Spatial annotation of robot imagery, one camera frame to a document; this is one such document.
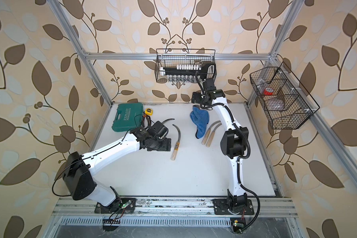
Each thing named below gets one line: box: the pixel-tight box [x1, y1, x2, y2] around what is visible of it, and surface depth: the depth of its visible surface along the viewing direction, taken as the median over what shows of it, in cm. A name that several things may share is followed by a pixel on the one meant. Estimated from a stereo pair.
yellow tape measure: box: [144, 107, 154, 116], surface depth 115 cm
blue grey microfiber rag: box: [189, 104, 210, 139], surface depth 107 cm
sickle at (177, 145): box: [170, 124, 182, 161], surface depth 96 cm
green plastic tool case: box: [111, 102, 144, 132], surface depth 110 cm
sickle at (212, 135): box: [205, 122, 223, 148], surface depth 103 cm
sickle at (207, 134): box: [201, 120, 222, 146], surface depth 104 cm
